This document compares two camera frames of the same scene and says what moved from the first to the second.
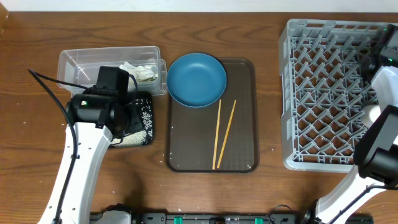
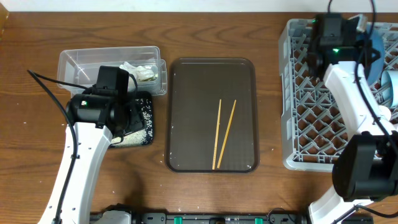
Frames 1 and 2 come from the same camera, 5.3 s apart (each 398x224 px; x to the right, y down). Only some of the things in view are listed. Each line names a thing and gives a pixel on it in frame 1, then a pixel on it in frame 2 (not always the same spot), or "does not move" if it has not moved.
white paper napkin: (142, 73) does not move
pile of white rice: (141, 138) does not move
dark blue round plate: (196, 79) -> (374, 68)
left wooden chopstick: (217, 135) does not move
